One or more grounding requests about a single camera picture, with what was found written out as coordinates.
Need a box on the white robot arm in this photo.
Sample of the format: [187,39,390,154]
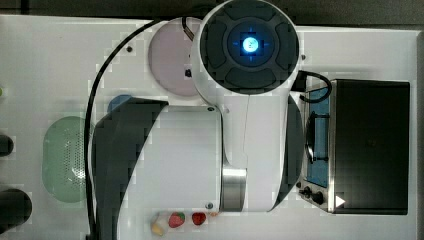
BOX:
[91,0,303,240]

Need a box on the green oval strainer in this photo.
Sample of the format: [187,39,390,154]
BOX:
[42,116,86,203]

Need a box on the pink round plate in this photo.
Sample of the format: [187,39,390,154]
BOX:
[148,18,198,97]

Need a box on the blue cup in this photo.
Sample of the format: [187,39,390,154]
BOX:
[107,94,131,113]

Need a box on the light red toy strawberry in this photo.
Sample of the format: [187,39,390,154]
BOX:
[168,212,185,228]

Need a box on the toy peeled banana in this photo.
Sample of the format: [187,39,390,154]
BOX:
[151,214,168,236]

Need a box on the silver toaster oven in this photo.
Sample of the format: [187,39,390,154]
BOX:
[296,79,410,215]

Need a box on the black cylinder upper left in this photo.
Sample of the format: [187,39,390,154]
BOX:
[0,135,14,157]

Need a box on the black cylinder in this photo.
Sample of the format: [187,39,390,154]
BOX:
[0,189,32,234]
[0,135,14,157]

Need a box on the black cylinder lower left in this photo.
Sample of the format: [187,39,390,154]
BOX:
[0,189,32,234]

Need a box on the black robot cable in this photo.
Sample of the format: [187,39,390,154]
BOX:
[83,18,164,240]

